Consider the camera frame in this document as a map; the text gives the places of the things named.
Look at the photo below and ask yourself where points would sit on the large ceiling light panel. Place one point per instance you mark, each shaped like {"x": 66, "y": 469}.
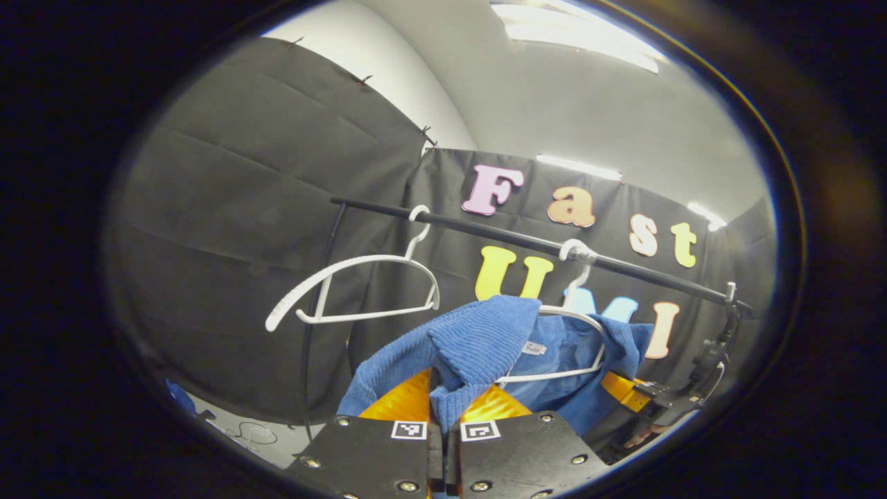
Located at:
{"x": 575, "y": 31}

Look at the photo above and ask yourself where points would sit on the blue object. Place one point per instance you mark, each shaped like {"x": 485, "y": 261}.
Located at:
{"x": 180, "y": 396}

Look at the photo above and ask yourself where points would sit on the black backdrop cloth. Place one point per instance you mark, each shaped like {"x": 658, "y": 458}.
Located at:
{"x": 242, "y": 208}

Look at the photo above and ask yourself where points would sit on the white clothes hanger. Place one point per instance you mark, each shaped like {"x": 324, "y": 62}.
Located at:
{"x": 578, "y": 267}
{"x": 360, "y": 262}

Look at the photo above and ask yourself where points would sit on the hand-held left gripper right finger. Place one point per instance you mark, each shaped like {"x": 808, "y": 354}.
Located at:
{"x": 520, "y": 457}

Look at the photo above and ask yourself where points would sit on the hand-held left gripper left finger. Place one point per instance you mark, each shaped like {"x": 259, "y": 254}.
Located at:
{"x": 367, "y": 461}

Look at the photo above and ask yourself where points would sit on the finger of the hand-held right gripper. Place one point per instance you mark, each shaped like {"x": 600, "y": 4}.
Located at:
{"x": 624, "y": 391}

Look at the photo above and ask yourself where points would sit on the black clothes rack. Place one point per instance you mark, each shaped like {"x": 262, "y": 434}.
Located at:
{"x": 485, "y": 232}

